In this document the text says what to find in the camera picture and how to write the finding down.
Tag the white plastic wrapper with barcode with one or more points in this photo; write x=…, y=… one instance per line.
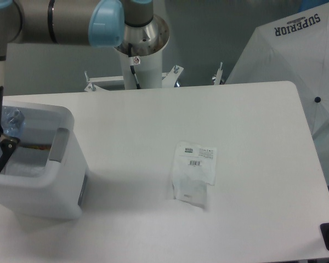
x=194, y=168

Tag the white umbrella with Superior print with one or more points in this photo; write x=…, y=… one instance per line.
x=295, y=49

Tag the white trash inside can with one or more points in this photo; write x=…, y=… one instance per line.
x=27, y=162

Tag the white robot pedestal with base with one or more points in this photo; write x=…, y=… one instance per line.
x=141, y=60

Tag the crushed clear plastic bottle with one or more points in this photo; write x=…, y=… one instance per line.
x=12, y=121

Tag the white trash can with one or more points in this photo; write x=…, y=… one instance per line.
x=47, y=174

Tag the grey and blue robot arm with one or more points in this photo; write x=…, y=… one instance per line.
x=97, y=24

